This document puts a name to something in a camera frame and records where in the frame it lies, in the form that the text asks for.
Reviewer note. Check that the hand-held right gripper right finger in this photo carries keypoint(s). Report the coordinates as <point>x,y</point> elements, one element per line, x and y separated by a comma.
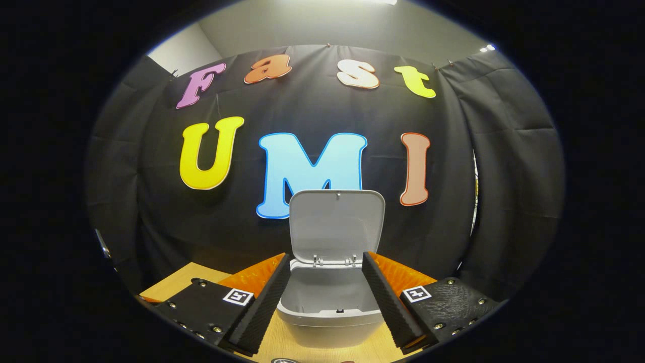
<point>388,307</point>

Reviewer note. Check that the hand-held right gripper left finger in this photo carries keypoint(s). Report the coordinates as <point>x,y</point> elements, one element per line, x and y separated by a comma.
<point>259,312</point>

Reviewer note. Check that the white desktop garbage bin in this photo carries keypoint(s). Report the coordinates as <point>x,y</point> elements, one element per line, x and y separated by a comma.
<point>335,227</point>

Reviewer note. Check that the wooden desktop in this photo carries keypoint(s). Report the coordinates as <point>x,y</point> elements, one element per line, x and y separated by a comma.
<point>176,282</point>

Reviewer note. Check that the black backdrop cloth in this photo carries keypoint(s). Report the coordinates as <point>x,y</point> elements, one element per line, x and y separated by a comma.
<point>312,111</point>

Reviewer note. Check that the small ceiling light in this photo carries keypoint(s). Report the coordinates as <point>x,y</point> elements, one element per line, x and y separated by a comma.
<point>488,48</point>

